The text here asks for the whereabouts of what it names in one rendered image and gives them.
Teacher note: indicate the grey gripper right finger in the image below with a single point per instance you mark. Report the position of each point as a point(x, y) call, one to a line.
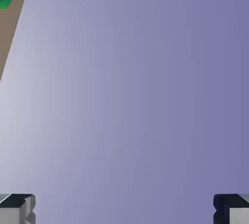
point(231, 209)

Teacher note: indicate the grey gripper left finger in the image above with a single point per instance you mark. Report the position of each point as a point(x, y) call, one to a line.
point(15, 209)

